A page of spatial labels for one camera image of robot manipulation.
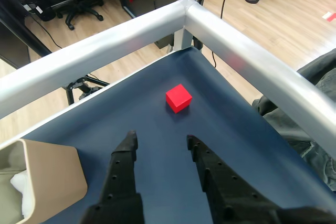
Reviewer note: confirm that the dark table mat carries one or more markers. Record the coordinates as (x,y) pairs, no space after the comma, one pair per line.
(223,129)

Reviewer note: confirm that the black tripod stand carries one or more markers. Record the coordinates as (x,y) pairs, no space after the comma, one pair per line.
(84,87)

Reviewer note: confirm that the red floor tape marker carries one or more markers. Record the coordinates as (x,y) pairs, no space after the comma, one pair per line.
(329,16)

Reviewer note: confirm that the red cube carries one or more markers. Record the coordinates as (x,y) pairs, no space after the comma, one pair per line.
(178,98)

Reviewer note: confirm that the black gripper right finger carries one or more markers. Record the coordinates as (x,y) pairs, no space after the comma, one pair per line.
(225,195)

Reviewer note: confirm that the square cream box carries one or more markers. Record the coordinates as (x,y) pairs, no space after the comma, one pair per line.
(52,171)

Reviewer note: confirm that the person's legs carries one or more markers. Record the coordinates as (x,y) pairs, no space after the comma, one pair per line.
(323,77)

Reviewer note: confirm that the dark brown floor box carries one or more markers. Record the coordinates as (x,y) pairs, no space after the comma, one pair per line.
(164,42)

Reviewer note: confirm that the white cloth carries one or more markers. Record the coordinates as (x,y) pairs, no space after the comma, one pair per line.
(21,182)

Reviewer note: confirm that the silver aluminium table frame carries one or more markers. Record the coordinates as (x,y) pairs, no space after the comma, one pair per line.
(105,43)

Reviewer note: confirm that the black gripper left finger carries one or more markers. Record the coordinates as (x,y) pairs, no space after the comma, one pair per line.
(120,176)

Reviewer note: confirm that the black office chair base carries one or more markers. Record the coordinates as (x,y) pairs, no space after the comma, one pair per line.
(78,6)

